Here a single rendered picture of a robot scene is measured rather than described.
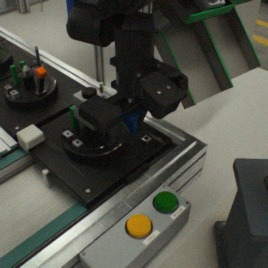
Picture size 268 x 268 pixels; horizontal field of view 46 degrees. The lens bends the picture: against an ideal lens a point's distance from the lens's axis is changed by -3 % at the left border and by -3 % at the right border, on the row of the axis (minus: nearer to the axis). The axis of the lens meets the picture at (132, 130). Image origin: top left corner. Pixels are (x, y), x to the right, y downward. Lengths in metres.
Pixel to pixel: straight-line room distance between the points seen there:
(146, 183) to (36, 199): 0.22
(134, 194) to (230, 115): 0.47
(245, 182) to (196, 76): 0.36
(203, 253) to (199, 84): 0.39
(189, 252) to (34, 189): 0.34
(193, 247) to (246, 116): 0.47
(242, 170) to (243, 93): 0.58
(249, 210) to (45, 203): 0.39
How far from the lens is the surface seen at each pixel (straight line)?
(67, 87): 0.88
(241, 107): 1.02
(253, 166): 0.55
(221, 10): 0.72
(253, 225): 0.48
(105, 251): 0.54
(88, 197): 0.59
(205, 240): 0.68
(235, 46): 0.95
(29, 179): 0.72
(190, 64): 0.80
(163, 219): 0.58
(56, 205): 0.66
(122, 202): 0.60
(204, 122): 0.93
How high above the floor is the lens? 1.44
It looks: 41 degrees down
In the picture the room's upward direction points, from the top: straight up
